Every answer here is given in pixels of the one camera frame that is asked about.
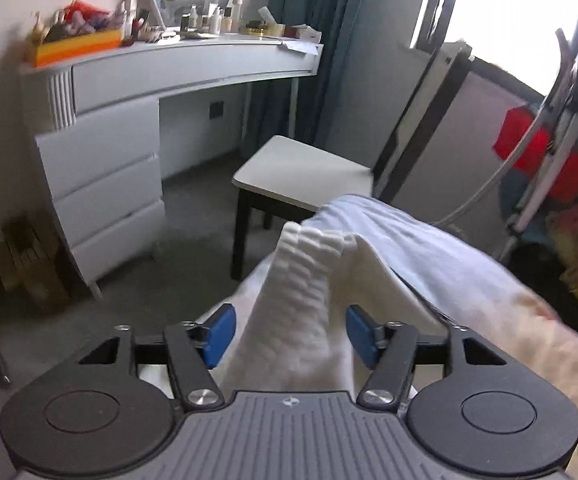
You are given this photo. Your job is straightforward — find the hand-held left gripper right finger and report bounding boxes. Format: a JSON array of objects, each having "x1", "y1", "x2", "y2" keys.
[{"x1": 346, "y1": 304, "x2": 510, "y2": 409}]

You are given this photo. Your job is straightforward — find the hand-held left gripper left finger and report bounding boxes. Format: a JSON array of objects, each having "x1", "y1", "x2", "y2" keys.
[{"x1": 76, "y1": 303, "x2": 237, "y2": 409}]

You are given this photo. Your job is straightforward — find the white pants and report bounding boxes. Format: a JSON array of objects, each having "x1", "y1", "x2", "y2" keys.
[{"x1": 196, "y1": 194, "x2": 534, "y2": 407}]

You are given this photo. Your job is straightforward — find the white stool with black legs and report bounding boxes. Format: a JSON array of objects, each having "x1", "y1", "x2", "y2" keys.
[{"x1": 231, "y1": 135, "x2": 376, "y2": 281}]

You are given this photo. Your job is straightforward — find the wooden crate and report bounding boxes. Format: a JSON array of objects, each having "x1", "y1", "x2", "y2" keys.
[{"x1": 0, "y1": 215, "x2": 70, "y2": 312}]

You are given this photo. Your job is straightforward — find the pastel bed blanket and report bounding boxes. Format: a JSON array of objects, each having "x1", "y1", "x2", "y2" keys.
[{"x1": 434, "y1": 280, "x2": 578, "y2": 480}]

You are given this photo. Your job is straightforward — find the white vanity desk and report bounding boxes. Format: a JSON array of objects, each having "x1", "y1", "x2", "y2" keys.
[{"x1": 19, "y1": 39, "x2": 324, "y2": 302}]

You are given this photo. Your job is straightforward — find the garment steamer stand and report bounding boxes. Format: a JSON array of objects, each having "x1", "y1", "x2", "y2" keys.
[{"x1": 429, "y1": 29, "x2": 578, "y2": 267}]

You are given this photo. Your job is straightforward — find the teal curtain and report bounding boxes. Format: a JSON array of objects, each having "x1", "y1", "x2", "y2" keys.
[{"x1": 251, "y1": 0, "x2": 434, "y2": 149}]

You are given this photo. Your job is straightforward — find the white tissue box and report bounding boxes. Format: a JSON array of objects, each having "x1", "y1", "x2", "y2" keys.
[{"x1": 281, "y1": 23, "x2": 322, "y2": 54}]

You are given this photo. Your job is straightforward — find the row of cosmetic bottles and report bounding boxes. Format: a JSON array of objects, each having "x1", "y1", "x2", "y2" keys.
[{"x1": 114, "y1": 0, "x2": 290, "y2": 44}]

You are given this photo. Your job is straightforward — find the orange box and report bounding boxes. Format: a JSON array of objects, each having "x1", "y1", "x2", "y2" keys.
[{"x1": 31, "y1": 27, "x2": 124, "y2": 69}]

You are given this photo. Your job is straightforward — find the dark framed window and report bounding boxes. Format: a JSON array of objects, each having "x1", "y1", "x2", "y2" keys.
[{"x1": 411, "y1": 0, "x2": 578, "y2": 102}]

